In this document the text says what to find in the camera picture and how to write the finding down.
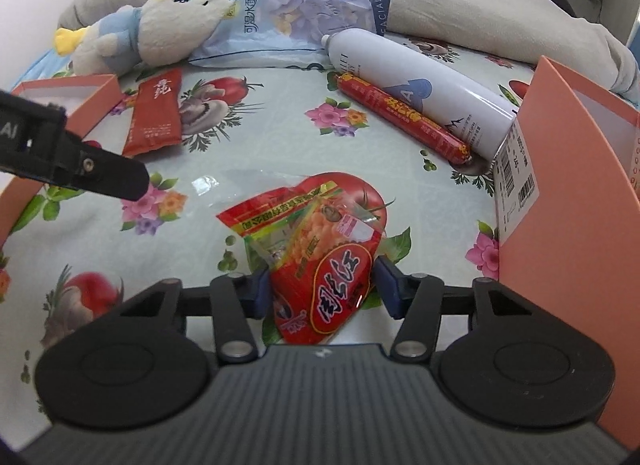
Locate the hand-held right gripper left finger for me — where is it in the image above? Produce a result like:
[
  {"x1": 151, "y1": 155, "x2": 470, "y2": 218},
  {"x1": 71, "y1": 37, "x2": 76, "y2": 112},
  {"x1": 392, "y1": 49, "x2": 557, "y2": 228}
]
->
[{"x1": 120, "y1": 265, "x2": 272, "y2": 365}]

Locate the dark red sachet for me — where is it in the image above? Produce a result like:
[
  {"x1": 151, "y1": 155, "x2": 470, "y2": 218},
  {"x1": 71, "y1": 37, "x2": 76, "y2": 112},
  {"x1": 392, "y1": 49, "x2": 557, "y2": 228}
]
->
[{"x1": 121, "y1": 78, "x2": 184, "y2": 158}]

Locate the red sausage stick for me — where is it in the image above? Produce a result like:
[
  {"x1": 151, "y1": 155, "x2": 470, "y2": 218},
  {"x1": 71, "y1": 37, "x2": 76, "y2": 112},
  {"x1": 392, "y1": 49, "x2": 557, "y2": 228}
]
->
[{"x1": 336, "y1": 72, "x2": 473, "y2": 166}]

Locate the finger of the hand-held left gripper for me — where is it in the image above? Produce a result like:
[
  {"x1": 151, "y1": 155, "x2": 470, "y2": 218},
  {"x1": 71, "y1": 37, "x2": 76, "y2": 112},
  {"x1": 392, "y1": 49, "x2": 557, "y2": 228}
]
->
[{"x1": 57, "y1": 131, "x2": 151, "y2": 202}]

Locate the red bean snack packet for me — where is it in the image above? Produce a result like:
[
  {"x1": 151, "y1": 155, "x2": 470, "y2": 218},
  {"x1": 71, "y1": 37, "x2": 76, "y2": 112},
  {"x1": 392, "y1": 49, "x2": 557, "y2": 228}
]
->
[{"x1": 216, "y1": 172, "x2": 389, "y2": 346}]

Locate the white spray bottle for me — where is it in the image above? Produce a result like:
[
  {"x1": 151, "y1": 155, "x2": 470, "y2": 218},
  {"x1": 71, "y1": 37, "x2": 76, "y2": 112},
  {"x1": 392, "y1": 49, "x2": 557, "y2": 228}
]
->
[{"x1": 320, "y1": 29, "x2": 522, "y2": 162}]

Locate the blue facial tissue pack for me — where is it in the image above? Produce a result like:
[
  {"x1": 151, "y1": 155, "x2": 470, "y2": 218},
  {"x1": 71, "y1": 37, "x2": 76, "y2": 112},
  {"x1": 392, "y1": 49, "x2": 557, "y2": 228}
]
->
[{"x1": 187, "y1": 0, "x2": 392, "y2": 69}]

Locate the white and blue plush toy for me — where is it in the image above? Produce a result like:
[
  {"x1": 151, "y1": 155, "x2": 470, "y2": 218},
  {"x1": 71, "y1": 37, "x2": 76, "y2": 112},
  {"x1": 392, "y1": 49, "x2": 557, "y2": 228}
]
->
[{"x1": 54, "y1": 0, "x2": 251, "y2": 77}]

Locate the pink cardboard box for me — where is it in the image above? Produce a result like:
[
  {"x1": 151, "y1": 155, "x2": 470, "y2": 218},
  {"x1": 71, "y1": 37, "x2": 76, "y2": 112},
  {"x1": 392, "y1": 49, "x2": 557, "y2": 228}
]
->
[{"x1": 492, "y1": 56, "x2": 640, "y2": 446}]

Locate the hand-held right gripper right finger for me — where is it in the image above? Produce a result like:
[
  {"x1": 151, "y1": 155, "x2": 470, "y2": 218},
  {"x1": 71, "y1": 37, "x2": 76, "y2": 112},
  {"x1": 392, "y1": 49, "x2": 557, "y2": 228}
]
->
[{"x1": 375, "y1": 256, "x2": 523, "y2": 361}]

